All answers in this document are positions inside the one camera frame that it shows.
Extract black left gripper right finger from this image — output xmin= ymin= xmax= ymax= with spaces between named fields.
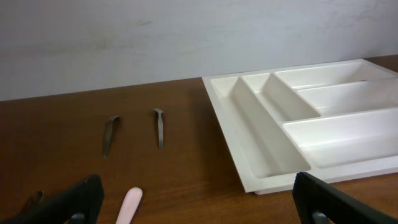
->
xmin=292 ymin=172 xmax=397 ymax=224

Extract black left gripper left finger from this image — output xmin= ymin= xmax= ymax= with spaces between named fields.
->
xmin=1 ymin=175 xmax=104 ymax=224

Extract dark chopstick left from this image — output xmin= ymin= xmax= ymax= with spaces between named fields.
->
xmin=21 ymin=190 xmax=45 ymax=213

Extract white plastic cutlery tray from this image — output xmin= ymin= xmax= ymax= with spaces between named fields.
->
xmin=203 ymin=59 xmax=397 ymax=195

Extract small bent spoon left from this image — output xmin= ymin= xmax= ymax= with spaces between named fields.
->
xmin=103 ymin=115 xmax=120 ymax=159

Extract small bent spoon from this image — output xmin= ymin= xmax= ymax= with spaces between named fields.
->
xmin=103 ymin=115 xmax=120 ymax=159
xmin=154 ymin=108 xmax=164 ymax=149

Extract small bent spoon right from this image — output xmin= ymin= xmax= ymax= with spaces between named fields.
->
xmin=154 ymin=108 xmax=164 ymax=149

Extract pink handled utensil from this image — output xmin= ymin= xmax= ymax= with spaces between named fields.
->
xmin=116 ymin=187 xmax=143 ymax=224

